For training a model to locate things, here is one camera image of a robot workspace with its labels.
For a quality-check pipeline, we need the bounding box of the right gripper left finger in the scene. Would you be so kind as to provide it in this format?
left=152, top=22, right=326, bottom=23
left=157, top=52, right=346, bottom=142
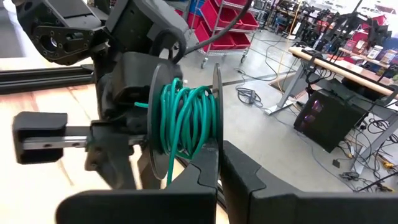
left=55, top=138, right=220, bottom=224

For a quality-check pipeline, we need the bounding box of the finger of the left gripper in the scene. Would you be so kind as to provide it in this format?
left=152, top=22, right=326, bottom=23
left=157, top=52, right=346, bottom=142
left=85, top=119, right=137, bottom=190
left=136, top=146, right=162, bottom=190

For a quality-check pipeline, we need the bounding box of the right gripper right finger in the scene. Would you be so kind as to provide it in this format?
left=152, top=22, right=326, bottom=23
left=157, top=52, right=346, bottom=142
left=221, top=140, right=398, bottom=224

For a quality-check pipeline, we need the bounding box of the thin green wire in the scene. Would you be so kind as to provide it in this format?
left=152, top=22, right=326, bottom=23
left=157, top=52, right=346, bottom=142
left=134, top=77, right=218, bottom=187

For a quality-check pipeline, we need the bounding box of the black equipment case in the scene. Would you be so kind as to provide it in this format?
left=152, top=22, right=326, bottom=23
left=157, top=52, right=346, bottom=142
left=294, top=89, right=368, bottom=154

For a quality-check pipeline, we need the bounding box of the metal rack with red bins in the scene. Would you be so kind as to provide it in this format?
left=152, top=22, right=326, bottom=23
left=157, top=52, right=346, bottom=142
left=174, top=0, right=261, bottom=70

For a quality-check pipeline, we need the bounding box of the wooden workbench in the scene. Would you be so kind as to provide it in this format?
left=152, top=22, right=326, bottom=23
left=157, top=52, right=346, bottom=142
left=264, top=46, right=398, bottom=175

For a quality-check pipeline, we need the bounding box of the grey coiled floor cable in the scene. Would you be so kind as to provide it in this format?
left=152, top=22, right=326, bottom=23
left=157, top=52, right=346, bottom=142
left=235, top=86, right=264, bottom=109

